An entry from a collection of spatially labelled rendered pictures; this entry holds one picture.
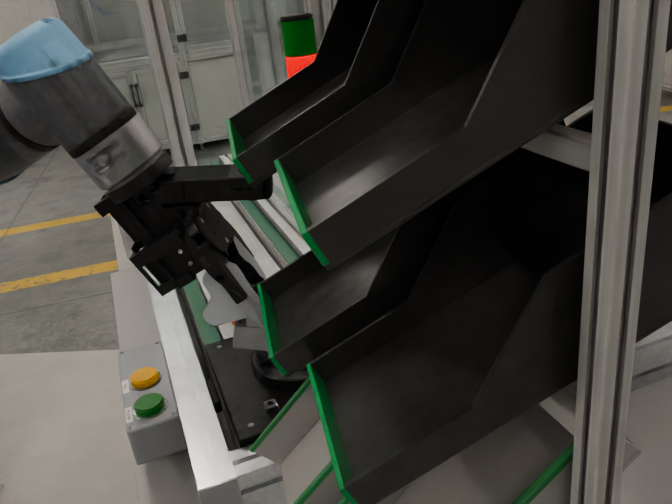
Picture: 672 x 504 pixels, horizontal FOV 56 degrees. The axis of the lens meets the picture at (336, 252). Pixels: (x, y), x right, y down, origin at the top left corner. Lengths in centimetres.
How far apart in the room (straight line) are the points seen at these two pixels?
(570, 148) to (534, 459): 25
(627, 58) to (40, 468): 95
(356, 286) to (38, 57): 34
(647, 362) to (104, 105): 80
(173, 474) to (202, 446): 14
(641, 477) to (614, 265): 61
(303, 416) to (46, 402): 61
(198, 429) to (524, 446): 47
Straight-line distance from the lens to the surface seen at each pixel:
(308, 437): 70
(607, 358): 35
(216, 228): 66
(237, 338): 70
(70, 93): 62
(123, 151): 62
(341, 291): 55
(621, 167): 30
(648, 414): 101
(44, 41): 62
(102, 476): 100
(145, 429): 89
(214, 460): 81
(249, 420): 83
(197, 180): 63
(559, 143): 33
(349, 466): 42
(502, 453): 51
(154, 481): 96
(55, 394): 122
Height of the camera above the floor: 148
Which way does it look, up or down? 25 degrees down
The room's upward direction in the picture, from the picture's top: 7 degrees counter-clockwise
